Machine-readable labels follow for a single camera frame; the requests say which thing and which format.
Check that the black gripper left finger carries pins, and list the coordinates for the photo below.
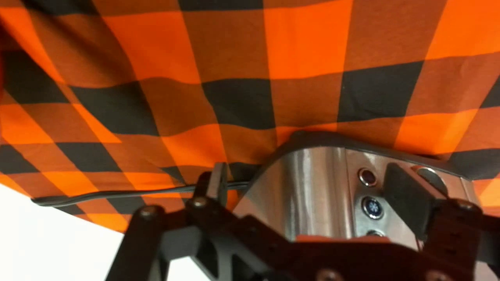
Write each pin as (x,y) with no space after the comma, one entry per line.
(213,184)

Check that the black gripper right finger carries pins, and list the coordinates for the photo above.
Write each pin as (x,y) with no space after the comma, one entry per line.
(411,197)

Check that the silver two-slot toaster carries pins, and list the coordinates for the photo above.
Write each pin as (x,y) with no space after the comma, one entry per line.
(328,184)

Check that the orange black plaid tablecloth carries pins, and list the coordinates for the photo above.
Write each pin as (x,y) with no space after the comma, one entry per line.
(110,104)

